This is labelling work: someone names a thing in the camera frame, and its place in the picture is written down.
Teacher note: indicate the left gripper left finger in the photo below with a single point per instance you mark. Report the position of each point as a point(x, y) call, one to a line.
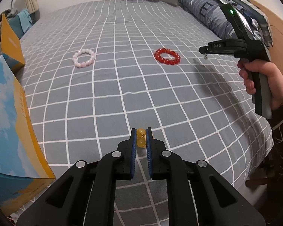
point(85, 193)

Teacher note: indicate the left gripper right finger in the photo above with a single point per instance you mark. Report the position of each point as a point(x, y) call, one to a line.
point(197, 193)

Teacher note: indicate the dark patterned sleeve forearm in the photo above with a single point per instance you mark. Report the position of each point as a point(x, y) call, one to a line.
point(272, 209)

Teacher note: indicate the right hand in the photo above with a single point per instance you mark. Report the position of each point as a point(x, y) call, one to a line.
point(270, 76)

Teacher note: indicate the folded patterned blanket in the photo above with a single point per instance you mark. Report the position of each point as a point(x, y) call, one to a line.
point(256, 19)

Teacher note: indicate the blue patterned pillow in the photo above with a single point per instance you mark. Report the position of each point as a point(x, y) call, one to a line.
point(209, 13)

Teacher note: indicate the white cardboard storage box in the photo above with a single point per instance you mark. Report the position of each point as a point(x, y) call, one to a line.
point(24, 171)

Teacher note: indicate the grey checked bed sheet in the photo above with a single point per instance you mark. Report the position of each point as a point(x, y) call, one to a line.
point(96, 70)

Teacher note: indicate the teal hard suitcase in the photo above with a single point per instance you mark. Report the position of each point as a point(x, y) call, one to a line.
point(21, 23)

